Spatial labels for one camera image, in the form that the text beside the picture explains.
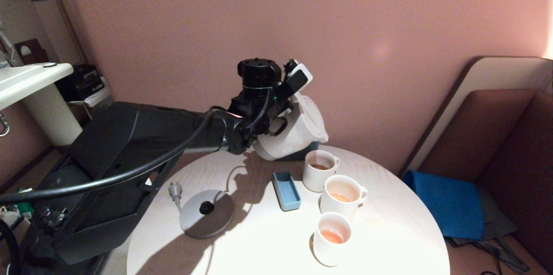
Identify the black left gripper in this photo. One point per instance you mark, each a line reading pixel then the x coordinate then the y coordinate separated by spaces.
pixel 272 115

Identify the white electric kettle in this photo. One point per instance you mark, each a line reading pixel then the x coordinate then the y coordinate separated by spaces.
pixel 298 132

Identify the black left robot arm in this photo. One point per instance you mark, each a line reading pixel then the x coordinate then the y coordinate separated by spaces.
pixel 129 137

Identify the grey-blue tissue box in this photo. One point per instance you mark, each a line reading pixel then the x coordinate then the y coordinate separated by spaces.
pixel 304 155

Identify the white ribbed mug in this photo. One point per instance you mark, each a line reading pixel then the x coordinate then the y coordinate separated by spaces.
pixel 337 210
pixel 313 180

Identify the blue rectangular tray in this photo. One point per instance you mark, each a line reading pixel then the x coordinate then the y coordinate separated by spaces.
pixel 286 191

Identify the grey round kettle base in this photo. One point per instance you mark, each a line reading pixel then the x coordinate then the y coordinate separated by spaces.
pixel 207 223

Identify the metal folding rack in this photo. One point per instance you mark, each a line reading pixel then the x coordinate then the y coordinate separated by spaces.
pixel 97 98

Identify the black box appliance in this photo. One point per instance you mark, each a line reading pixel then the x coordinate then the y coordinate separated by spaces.
pixel 82 84

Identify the blue fabric bag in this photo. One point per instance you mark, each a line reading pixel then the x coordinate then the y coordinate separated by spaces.
pixel 449 206

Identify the brown upholstered cushion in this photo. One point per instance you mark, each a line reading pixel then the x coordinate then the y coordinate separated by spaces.
pixel 527 180
pixel 484 137

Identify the white leaning board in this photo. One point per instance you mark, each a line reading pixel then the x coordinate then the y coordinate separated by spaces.
pixel 488 74

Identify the small dark round disc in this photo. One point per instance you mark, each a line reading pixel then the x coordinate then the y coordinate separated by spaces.
pixel 49 64

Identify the brown wooden holder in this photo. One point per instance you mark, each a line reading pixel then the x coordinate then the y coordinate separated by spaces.
pixel 36 55

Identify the grey fabric bag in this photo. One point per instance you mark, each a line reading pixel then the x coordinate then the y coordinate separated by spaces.
pixel 492 223

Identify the green bag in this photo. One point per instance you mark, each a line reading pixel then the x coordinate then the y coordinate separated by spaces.
pixel 23 211

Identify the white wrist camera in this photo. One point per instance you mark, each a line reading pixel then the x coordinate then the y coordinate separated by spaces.
pixel 302 72

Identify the grey wall-mounted fixture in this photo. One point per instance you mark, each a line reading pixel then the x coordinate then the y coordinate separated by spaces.
pixel 5 46

